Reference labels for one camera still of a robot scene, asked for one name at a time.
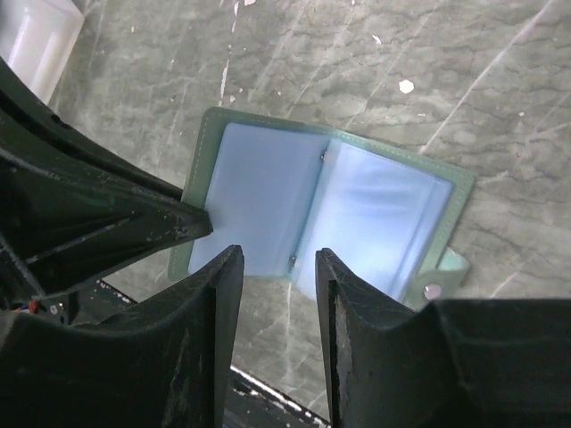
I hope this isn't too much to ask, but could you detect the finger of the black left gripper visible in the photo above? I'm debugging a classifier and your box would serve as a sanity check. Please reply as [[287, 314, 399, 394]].
[[1, 65, 212, 294]]

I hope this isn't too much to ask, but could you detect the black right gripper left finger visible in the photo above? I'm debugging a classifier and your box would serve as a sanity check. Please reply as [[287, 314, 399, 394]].
[[1, 245, 244, 427]]

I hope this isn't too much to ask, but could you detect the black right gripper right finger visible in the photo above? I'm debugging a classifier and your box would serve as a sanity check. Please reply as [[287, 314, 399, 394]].
[[316, 249, 570, 427]]

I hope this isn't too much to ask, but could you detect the green card holder wallet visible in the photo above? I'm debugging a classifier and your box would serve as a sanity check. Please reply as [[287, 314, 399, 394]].
[[169, 107, 475, 309]]

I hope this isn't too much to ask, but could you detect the white card tray box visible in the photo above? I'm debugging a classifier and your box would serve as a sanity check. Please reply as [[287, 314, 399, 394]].
[[1, 0, 85, 103]]

